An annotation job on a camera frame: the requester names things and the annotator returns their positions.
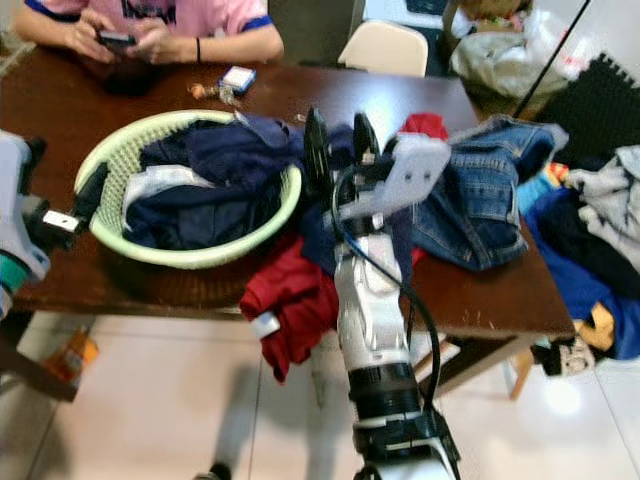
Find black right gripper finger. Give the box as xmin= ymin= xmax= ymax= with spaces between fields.
xmin=302 ymin=107 xmax=339 ymax=196
xmin=352 ymin=112 xmax=383 ymax=169

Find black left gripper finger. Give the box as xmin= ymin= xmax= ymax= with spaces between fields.
xmin=72 ymin=160 xmax=109 ymax=223
xmin=40 ymin=205 xmax=83 ymax=237

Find blue denim shorts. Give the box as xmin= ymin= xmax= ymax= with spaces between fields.
xmin=410 ymin=115 xmax=569 ymax=273

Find dark wooden table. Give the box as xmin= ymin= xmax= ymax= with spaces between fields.
xmin=0 ymin=45 xmax=576 ymax=346

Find small red cloth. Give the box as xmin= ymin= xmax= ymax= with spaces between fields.
xmin=400 ymin=112 xmax=449 ymax=141

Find white cloth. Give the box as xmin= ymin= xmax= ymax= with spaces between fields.
xmin=125 ymin=163 xmax=211 ymax=206

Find navy blue clothes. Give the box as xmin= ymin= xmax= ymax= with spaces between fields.
xmin=125 ymin=113 xmax=411 ymax=286

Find small blue white box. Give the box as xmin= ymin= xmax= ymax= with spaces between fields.
xmin=220 ymin=65 xmax=258 ymax=96

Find light green laundry basket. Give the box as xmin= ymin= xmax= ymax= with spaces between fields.
xmin=74 ymin=109 xmax=303 ymax=269

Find orange packet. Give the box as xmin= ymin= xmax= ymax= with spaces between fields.
xmin=45 ymin=325 xmax=101 ymax=388

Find red garment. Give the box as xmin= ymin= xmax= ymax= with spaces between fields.
xmin=240 ymin=235 xmax=346 ymax=384

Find bunch of keys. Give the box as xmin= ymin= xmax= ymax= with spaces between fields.
xmin=188 ymin=82 xmax=239 ymax=106

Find black phone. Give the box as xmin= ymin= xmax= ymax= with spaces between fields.
xmin=97 ymin=30 xmax=138 ymax=48

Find clear plastic bag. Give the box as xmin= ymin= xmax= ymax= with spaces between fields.
xmin=448 ymin=0 xmax=596 ymax=101

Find brown cardboard box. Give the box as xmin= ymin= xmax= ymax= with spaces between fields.
xmin=460 ymin=0 xmax=533 ymax=21

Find person in pink shirt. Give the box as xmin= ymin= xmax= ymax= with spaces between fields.
xmin=12 ymin=0 xmax=286 ymax=66

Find thin black rod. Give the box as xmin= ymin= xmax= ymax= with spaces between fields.
xmin=512 ymin=0 xmax=593 ymax=119

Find black foam mat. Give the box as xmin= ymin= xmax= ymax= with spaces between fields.
xmin=530 ymin=55 xmax=640 ymax=166

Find bright blue garment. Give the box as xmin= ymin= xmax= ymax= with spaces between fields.
xmin=520 ymin=165 xmax=640 ymax=361

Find grey garment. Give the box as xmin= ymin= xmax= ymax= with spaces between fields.
xmin=565 ymin=145 xmax=640 ymax=241

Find black yellow print garment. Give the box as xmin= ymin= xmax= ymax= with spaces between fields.
xmin=530 ymin=300 xmax=623 ymax=379

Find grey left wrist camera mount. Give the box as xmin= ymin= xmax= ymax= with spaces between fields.
xmin=0 ymin=130 xmax=51 ymax=283

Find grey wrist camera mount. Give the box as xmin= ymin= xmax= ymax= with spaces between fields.
xmin=0 ymin=130 xmax=51 ymax=283
xmin=335 ymin=133 xmax=453 ymax=223

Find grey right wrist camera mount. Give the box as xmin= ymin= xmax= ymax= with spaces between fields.
xmin=335 ymin=133 xmax=453 ymax=223

